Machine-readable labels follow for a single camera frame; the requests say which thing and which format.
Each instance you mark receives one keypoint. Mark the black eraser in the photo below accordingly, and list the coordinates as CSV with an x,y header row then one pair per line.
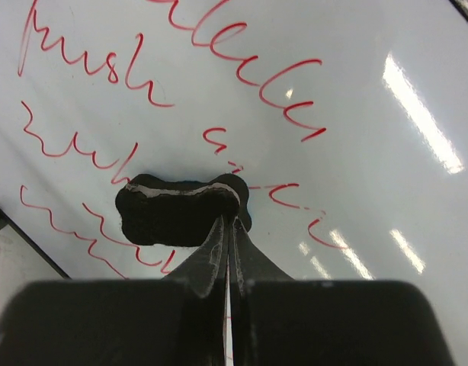
x,y
179,213

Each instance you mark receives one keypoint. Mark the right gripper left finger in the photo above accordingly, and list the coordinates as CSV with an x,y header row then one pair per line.
x,y
201,334

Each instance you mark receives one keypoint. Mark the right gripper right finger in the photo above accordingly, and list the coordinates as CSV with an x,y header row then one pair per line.
x,y
246,262

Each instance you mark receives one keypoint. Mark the black framed whiteboard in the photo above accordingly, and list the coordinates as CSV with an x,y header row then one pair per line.
x,y
348,120

